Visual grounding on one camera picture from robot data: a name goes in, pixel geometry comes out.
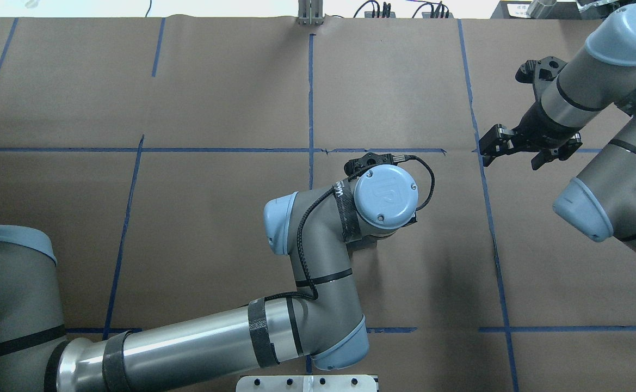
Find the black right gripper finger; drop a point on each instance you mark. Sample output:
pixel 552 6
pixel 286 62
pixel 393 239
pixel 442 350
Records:
pixel 563 153
pixel 495 143

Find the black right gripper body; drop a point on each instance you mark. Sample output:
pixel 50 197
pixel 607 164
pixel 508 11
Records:
pixel 542 126

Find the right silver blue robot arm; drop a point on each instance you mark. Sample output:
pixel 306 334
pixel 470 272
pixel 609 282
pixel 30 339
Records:
pixel 600 201

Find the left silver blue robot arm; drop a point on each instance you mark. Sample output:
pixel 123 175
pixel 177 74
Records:
pixel 187 326

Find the silver metal cylinder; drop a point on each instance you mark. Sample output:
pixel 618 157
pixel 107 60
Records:
pixel 540 9

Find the brown paper table cover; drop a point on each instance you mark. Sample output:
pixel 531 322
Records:
pixel 206 85

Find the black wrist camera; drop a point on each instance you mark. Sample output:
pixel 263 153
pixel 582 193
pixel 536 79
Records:
pixel 356 165

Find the aluminium frame post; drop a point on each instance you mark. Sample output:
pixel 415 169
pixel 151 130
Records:
pixel 310 13

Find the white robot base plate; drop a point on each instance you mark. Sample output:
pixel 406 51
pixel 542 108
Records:
pixel 307 384

